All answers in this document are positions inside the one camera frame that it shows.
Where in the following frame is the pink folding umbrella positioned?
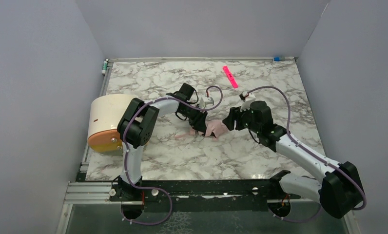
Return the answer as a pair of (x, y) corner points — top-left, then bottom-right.
(175, 119), (229, 141)

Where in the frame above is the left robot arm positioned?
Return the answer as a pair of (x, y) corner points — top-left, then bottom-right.
(117, 83), (214, 189)

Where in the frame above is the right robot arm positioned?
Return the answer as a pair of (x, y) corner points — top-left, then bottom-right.
(222, 101), (366, 218)

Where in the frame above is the cream cylindrical umbrella bin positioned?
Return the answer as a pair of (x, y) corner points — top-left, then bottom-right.
(87, 94), (136, 154)

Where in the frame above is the pink highlighter marker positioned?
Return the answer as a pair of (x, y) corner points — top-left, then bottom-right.
(222, 66), (238, 89)

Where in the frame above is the green white marker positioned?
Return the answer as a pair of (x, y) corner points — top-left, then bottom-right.
(101, 60), (108, 75)

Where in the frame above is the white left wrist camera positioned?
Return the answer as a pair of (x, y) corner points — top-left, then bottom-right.
(198, 96), (214, 109)

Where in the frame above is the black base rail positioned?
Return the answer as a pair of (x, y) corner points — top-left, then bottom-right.
(109, 179), (288, 213)

